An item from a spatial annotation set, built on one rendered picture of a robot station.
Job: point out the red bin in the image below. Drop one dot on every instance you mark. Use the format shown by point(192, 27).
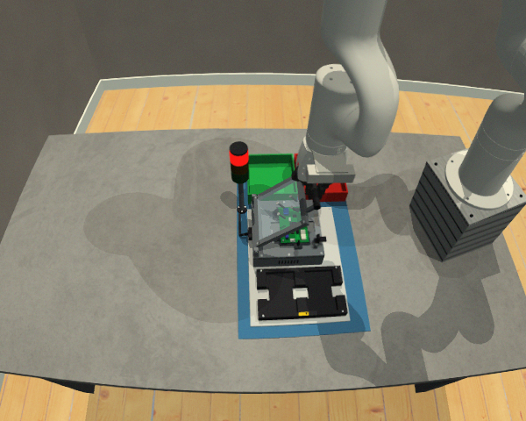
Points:
point(337, 191)

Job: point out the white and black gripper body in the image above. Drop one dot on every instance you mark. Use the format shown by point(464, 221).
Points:
point(304, 158)

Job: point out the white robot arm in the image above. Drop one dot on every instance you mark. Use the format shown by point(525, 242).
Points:
point(355, 104)

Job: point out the green circuit board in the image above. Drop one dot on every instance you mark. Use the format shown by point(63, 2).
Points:
point(293, 237)

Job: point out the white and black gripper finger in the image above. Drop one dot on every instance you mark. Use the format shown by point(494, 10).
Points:
point(321, 189)
point(309, 189)

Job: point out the green open bin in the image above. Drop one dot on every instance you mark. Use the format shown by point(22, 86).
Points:
point(267, 170)

